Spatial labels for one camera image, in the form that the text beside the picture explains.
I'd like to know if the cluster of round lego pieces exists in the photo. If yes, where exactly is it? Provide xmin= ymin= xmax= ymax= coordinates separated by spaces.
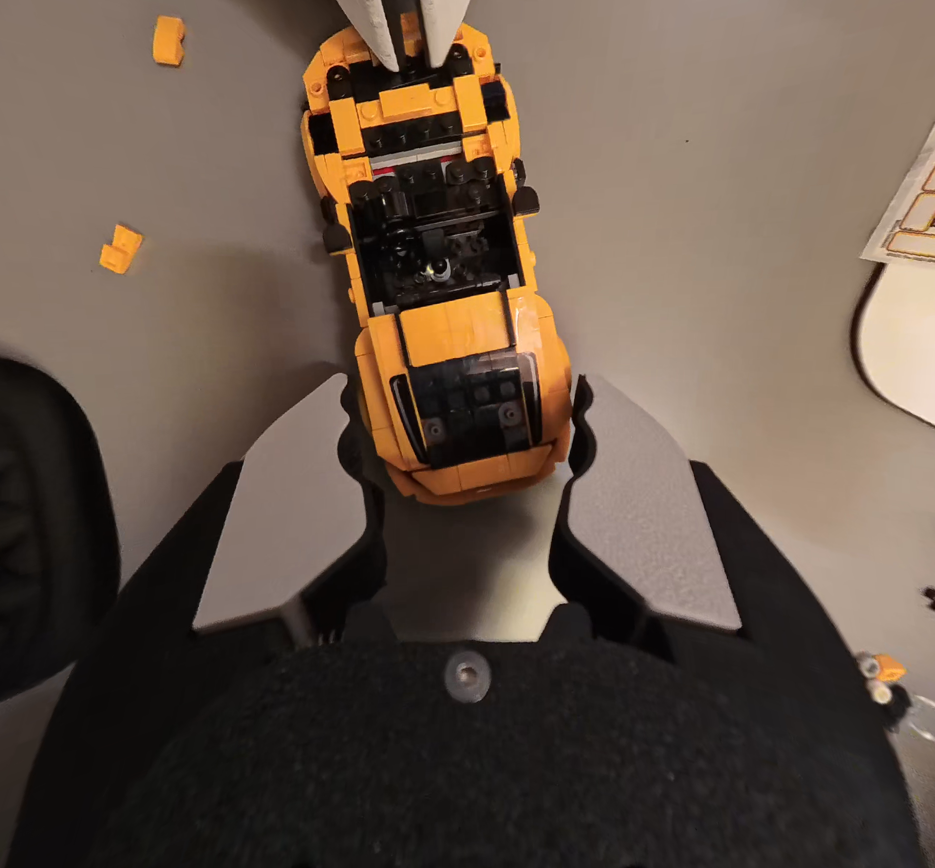
xmin=856 ymin=651 xmax=935 ymax=737

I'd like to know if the orange lego car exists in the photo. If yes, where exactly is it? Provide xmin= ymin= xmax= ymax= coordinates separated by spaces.
xmin=299 ymin=20 xmax=572 ymax=506

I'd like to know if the lego sticker sheet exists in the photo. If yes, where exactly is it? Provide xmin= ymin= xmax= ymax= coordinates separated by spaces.
xmin=860 ymin=124 xmax=935 ymax=266

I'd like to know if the white wooden book stand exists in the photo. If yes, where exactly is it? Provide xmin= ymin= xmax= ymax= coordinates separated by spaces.
xmin=851 ymin=262 xmax=935 ymax=431

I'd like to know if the orange lego bracket piece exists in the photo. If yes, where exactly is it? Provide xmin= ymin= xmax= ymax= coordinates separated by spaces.
xmin=100 ymin=224 xmax=145 ymax=275

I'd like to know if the orange curved lego slope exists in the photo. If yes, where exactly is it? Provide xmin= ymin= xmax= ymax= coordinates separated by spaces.
xmin=152 ymin=15 xmax=186 ymax=67

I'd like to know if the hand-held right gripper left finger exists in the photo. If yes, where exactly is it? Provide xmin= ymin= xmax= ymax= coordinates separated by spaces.
xmin=191 ymin=373 xmax=388 ymax=646

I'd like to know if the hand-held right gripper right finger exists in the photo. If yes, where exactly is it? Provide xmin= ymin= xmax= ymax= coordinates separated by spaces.
xmin=549 ymin=373 xmax=744 ymax=641

